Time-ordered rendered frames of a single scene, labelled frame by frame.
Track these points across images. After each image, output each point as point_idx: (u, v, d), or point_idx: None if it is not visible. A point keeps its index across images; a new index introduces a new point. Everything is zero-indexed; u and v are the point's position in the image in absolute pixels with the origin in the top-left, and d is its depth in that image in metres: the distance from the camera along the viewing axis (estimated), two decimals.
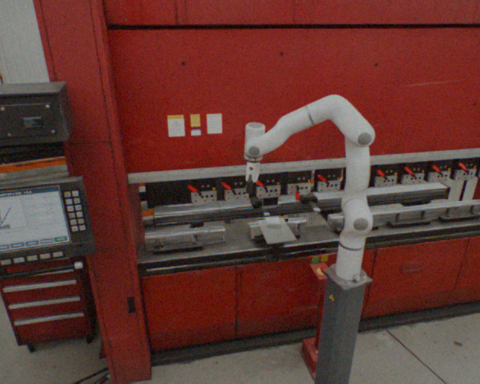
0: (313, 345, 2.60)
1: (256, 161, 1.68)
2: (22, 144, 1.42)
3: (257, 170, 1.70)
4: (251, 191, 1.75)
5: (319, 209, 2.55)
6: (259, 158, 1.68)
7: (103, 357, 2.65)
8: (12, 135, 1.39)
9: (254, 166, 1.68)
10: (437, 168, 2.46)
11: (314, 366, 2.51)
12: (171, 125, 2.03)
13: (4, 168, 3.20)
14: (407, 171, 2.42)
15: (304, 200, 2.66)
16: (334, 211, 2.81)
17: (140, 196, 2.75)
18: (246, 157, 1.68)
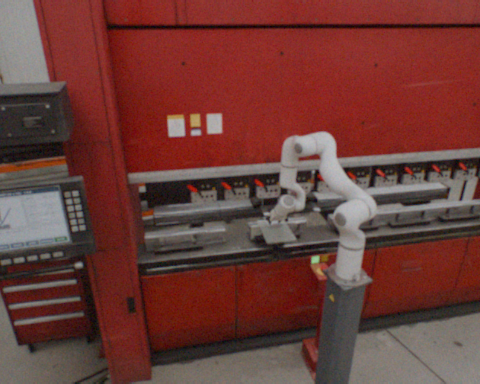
0: (313, 345, 2.60)
1: None
2: (22, 144, 1.42)
3: None
4: None
5: (319, 209, 2.55)
6: None
7: (103, 357, 2.65)
8: (12, 135, 1.39)
9: None
10: (437, 168, 2.46)
11: (314, 366, 2.51)
12: (171, 125, 2.03)
13: (4, 168, 3.20)
14: (407, 171, 2.42)
15: (304, 200, 2.66)
16: (334, 211, 2.81)
17: (140, 196, 2.75)
18: (287, 214, 2.22)
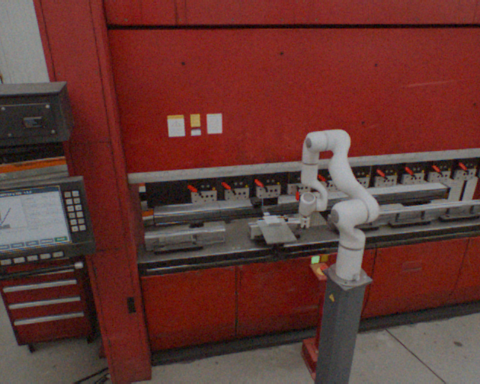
0: (313, 345, 2.60)
1: (308, 216, 2.24)
2: (22, 144, 1.42)
3: (309, 220, 2.27)
4: None
5: None
6: (311, 215, 2.23)
7: (103, 357, 2.65)
8: (12, 135, 1.39)
9: (308, 220, 2.25)
10: (437, 168, 2.46)
11: (314, 366, 2.51)
12: (171, 125, 2.03)
13: (4, 168, 3.20)
14: (407, 171, 2.42)
15: None
16: None
17: (140, 196, 2.75)
18: (302, 216, 2.23)
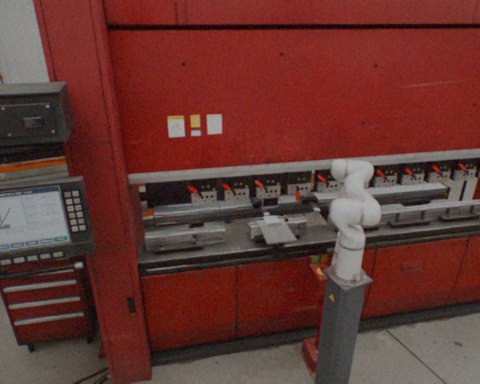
0: (313, 345, 2.60)
1: None
2: (22, 144, 1.42)
3: (333, 257, 2.29)
4: None
5: (319, 209, 2.55)
6: None
7: (103, 357, 2.65)
8: (12, 135, 1.39)
9: (334, 253, 2.30)
10: (437, 169, 2.46)
11: (314, 366, 2.51)
12: (171, 126, 2.03)
13: (4, 168, 3.20)
14: (407, 171, 2.42)
15: (304, 200, 2.66)
16: None
17: (140, 196, 2.75)
18: None
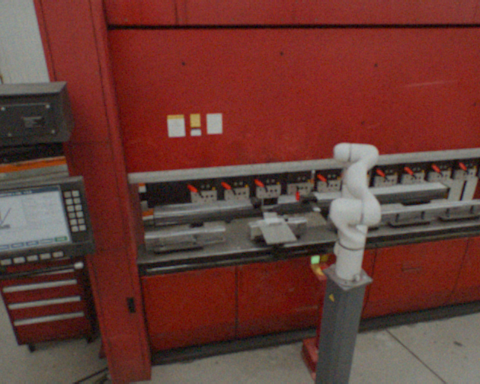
0: (313, 345, 2.60)
1: None
2: (22, 144, 1.42)
3: (336, 244, 2.24)
4: None
5: (319, 209, 2.55)
6: (337, 238, 2.21)
7: (103, 357, 2.65)
8: (12, 135, 1.39)
9: None
10: (437, 168, 2.46)
11: (314, 366, 2.51)
12: (171, 125, 2.03)
13: (4, 168, 3.20)
14: (407, 171, 2.42)
15: (304, 200, 2.66)
16: None
17: (140, 196, 2.75)
18: None
